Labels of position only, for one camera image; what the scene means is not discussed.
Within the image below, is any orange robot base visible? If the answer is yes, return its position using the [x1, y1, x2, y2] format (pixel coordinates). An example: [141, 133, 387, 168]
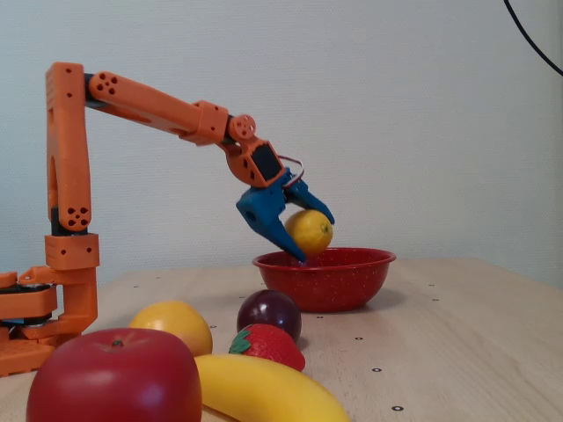
[0, 265, 100, 379]

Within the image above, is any blue gripper with motor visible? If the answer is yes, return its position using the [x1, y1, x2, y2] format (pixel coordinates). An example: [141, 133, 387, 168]
[235, 167, 336, 265]

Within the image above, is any orange toy fruit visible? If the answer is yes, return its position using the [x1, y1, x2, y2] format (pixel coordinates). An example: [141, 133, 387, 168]
[128, 300, 215, 358]

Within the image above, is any yellow toy banana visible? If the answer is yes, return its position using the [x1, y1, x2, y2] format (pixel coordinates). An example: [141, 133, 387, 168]
[194, 353, 352, 422]

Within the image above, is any dark purple toy plum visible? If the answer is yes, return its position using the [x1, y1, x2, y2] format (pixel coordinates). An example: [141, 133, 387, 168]
[236, 288, 303, 345]

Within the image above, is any red black white servo cable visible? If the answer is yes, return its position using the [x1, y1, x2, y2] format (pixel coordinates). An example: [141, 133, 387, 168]
[279, 155, 306, 189]

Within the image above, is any red speckled bowl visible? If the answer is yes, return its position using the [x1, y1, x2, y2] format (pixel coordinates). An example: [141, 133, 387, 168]
[252, 246, 398, 314]

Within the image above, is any red toy apple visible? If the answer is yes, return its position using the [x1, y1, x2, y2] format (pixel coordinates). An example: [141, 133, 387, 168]
[26, 327, 204, 422]

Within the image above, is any red toy strawberry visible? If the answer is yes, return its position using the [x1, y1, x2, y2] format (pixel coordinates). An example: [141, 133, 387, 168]
[228, 323, 307, 373]

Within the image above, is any black hanging cable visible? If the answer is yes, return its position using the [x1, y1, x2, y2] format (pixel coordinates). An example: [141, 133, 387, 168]
[502, 0, 563, 77]

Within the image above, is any yellow toy lemon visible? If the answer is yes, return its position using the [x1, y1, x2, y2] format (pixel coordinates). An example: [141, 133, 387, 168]
[283, 208, 334, 258]

